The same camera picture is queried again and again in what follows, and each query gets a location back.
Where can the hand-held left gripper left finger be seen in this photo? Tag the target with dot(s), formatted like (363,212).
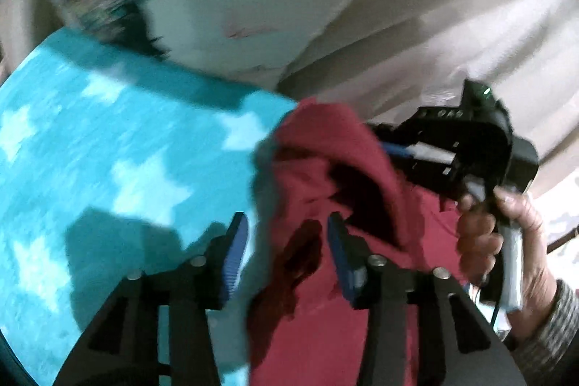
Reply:
(236,252)

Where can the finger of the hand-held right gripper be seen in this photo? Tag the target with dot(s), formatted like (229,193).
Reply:
(416,126)
(400,151)

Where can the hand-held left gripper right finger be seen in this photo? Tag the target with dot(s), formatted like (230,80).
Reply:
(340,259)

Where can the red small garment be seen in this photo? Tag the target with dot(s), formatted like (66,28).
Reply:
(325,196)

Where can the person's right forearm grey sleeve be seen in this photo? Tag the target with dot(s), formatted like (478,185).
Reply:
(549,336)

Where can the person's right hand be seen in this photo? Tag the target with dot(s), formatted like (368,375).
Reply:
(479,239)

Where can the turquoise blanket with white stars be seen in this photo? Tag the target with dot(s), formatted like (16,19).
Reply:
(113,169)

